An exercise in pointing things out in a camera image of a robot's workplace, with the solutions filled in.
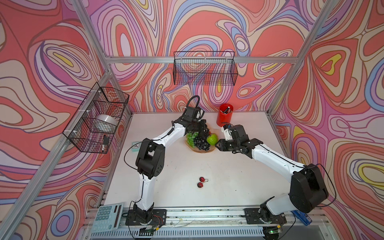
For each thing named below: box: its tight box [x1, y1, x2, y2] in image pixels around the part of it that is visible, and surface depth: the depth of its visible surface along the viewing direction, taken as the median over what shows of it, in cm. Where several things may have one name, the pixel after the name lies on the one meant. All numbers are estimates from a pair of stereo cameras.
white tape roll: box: [95, 114, 118, 133], surface depth 74 cm
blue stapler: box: [290, 209, 313, 226], surface depth 73 cm
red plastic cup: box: [216, 103, 234, 127], surface depth 108 cm
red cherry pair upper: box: [197, 176, 209, 188], surface depth 86 cm
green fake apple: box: [206, 133, 218, 146], surface depth 95 cm
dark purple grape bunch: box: [194, 136, 211, 151], surface depth 97 cm
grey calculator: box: [91, 202, 124, 233], surface depth 73 cm
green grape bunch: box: [187, 131, 199, 148], surface depth 98 cm
